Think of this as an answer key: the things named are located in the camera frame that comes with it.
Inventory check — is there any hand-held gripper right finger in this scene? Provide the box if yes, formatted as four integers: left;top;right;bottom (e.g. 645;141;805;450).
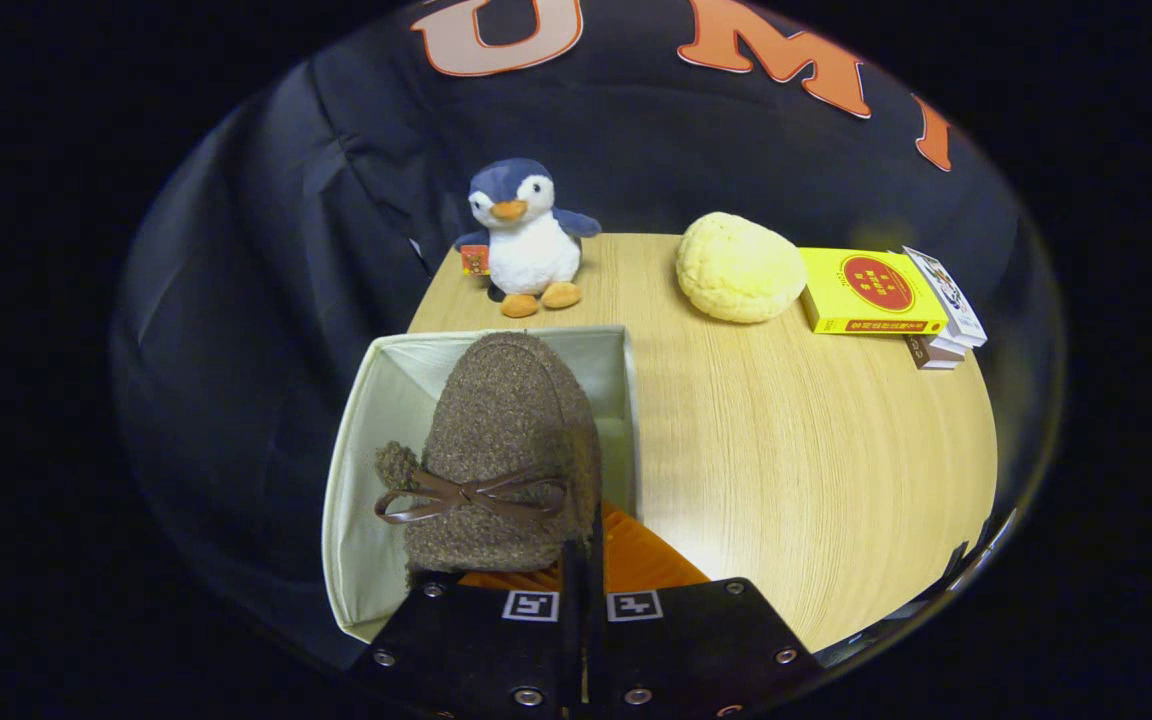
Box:
591;500;825;716

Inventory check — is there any blue white penguin plush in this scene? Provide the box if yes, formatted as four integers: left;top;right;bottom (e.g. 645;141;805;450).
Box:
454;158;603;319

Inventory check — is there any yellow book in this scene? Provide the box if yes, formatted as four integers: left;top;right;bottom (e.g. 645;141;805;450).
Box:
798;247;949;336

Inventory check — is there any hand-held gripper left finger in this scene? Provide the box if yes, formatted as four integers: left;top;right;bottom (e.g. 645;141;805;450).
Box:
351;540;587;716

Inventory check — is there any cream fabric storage box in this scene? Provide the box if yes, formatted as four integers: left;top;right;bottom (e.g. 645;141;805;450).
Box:
323;325;642;643

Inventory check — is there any brown fuzzy shoe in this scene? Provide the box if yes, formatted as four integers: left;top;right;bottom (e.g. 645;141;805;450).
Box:
373;332;605;591

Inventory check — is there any white book stack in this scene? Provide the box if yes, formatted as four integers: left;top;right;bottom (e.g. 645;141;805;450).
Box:
903;246;989;371

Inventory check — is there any yellow plush bread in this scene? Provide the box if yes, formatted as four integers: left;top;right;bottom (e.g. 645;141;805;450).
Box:
676;211;808;324

